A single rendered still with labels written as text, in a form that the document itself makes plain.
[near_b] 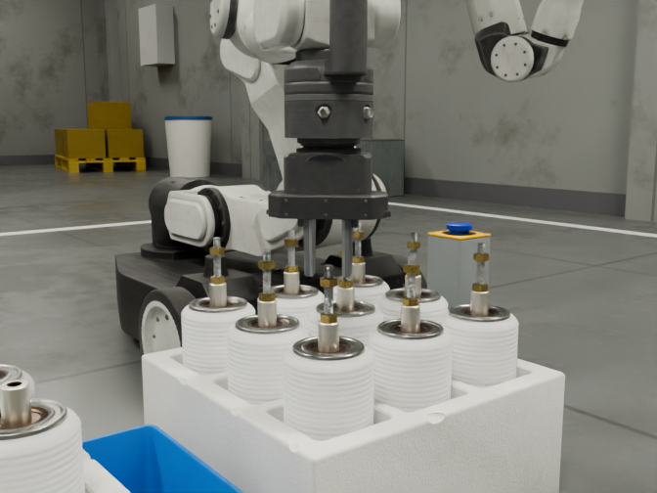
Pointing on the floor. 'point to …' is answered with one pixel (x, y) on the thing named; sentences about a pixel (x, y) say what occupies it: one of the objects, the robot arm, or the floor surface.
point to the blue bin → (154, 463)
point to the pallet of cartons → (102, 141)
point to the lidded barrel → (189, 145)
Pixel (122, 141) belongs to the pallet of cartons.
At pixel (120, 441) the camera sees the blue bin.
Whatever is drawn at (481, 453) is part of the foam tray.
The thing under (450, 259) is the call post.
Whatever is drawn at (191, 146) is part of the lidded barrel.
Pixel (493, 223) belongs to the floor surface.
